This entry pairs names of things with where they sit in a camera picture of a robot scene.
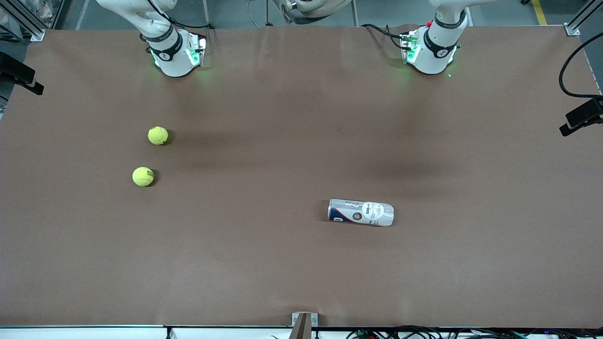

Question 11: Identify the yellow tennis ball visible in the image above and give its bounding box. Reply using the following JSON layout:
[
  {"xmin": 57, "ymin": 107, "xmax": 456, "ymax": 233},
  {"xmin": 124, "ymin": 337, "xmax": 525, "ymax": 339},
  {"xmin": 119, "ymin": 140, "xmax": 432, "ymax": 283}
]
[
  {"xmin": 132, "ymin": 167, "xmax": 155, "ymax": 187},
  {"xmin": 148, "ymin": 126, "xmax": 169, "ymax": 146}
]

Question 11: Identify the clear plastic tennis ball can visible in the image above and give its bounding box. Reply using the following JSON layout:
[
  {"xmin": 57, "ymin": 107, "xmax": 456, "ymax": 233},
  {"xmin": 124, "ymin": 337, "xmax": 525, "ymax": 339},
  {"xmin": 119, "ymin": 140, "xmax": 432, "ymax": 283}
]
[{"xmin": 328, "ymin": 198, "xmax": 394, "ymax": 227}]

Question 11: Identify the grey rounded housing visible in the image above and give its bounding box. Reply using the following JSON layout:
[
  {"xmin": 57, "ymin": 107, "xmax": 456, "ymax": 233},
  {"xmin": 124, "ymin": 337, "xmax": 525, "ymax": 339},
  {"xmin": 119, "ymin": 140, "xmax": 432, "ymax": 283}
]
[{"xmin": 273, "ymin": 0, "xmax": 354, "ymax": 24}]

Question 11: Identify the brown table cover sheet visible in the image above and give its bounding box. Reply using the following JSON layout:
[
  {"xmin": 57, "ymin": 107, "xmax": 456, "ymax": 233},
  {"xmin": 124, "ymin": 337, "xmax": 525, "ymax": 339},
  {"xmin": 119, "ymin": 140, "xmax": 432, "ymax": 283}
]
[{"xmin": 0, "ymin": 24, "xmax": 603, "ymax": 329}]

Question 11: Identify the aluminium frame post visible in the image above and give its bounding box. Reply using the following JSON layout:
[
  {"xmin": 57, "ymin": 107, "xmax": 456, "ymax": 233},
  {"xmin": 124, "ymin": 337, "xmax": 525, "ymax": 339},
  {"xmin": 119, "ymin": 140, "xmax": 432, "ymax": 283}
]
[
  {"xmin": 564, "ymin": 0, "xmax": 603, "ymax": 37},
  {"xmin": 0, "ymin": 0, "xmax": 46, "ymax": 42}
]

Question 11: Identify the black right arm base cable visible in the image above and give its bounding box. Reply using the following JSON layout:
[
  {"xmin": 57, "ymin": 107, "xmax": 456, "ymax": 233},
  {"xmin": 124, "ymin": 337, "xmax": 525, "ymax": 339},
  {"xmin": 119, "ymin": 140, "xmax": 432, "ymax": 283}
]
[{"xmin": 141, "ymin": 0, "xmax": 212, "ymax": 30}]

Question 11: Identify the black arm base cable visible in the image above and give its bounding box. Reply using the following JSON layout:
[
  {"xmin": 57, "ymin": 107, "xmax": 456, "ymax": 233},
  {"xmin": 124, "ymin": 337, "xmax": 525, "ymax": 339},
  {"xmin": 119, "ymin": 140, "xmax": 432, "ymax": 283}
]
[
  {"xmin": 141, "ymin": 0, "xmax": 212, "ymax": 30},
  {"xmin": 360, "ymin": 24, "xmax": 413, "ymax": 50}
]

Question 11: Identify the black left arm base cable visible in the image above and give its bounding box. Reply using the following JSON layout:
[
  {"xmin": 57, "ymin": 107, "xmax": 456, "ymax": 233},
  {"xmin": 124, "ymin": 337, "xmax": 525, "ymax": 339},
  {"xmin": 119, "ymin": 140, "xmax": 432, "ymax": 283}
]
[{"xmin": 360, "ymin": 24, "xmax": 413, "ymax": 50}]

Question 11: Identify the black cable bundle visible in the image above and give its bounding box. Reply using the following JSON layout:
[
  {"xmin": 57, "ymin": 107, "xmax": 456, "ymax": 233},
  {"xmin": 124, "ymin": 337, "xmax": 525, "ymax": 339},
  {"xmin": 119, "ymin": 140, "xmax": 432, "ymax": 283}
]
[{"xmin": 346, "ymin": 325, "xmax": 603, "ymax": 339}]

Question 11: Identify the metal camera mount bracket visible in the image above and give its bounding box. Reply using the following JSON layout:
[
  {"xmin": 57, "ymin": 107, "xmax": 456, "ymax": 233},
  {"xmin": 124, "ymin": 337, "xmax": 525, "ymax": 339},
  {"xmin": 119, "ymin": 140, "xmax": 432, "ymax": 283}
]
[{"xmin": 289, "ymin": 312, "xmax": 318, "ymax": 339}]

